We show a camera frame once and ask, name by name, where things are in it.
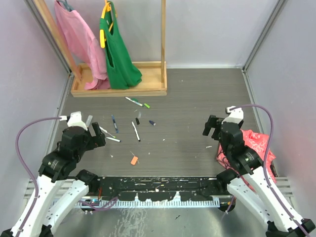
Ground translucent highlighter body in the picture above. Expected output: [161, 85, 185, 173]
[85, 115, 93, 127]

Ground orange highlighter cap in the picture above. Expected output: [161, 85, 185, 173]
[130, 156, 138, 165]

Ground white pen green tip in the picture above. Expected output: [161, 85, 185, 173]
[99, 127, 116, 138]

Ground white pen black tip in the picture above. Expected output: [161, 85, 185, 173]
[106, 137, 121, 143]

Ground blue pen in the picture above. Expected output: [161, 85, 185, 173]
[111, 115, 119, 133]

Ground black white marker pen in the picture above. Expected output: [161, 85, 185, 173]
[131, 121, 141, 142]

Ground red patterned cloth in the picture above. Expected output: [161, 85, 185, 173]
[216, 130, 276, 183]

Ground green tank top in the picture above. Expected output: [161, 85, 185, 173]
[104, 1, 142, 89]

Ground wooden clothes rack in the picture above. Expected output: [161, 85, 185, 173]
[35, 0, 167, 97]

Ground pink shirt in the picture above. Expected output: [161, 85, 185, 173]
[54, 1, 111, 90]

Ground yellow hanger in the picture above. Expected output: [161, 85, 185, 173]
[99, 0, 117, 49]

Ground blue grey hanger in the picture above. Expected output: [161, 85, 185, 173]
[57, 0, 74, 12]

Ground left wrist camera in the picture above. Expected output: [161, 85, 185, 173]
[67, 111, 88, 131]

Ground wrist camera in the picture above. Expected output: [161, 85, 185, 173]
[67, 111, 88, 131]
[222, 106, 244, 124]

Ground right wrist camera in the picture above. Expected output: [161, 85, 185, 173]
[222, 106, 244, 124]

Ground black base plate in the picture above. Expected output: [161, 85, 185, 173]
[97, 176, 230, 201]

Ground grey slotted cable duct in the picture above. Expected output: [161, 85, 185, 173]
[76, 198, 220, 208]

